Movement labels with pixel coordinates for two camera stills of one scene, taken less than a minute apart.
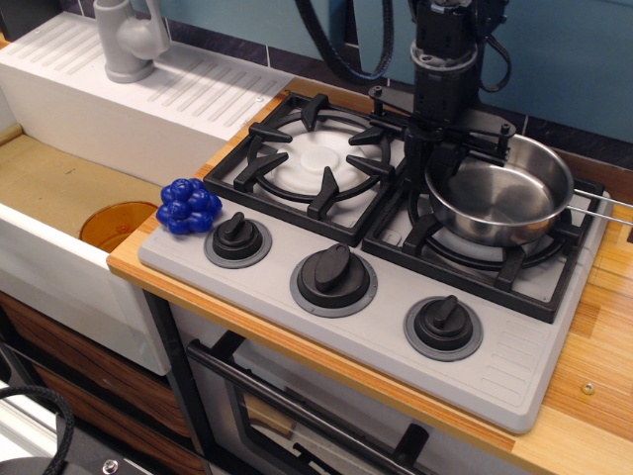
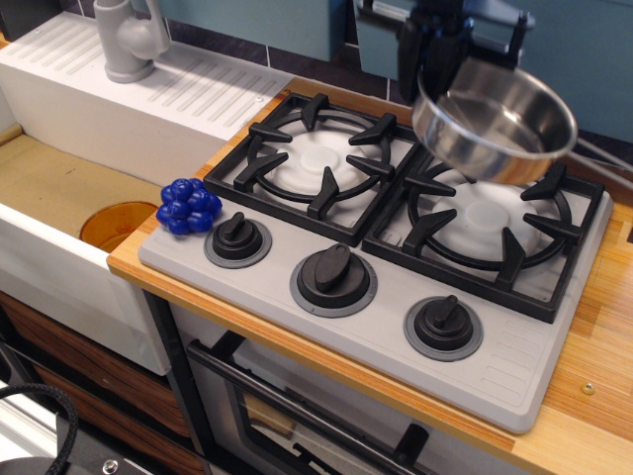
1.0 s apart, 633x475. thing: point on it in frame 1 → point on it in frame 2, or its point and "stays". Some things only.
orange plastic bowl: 108,226 stays
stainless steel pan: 486,202 → 505,125
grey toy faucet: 131,46 stays
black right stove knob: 443,328 stays
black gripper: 478,134 → 445,49
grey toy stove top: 454,256 stays
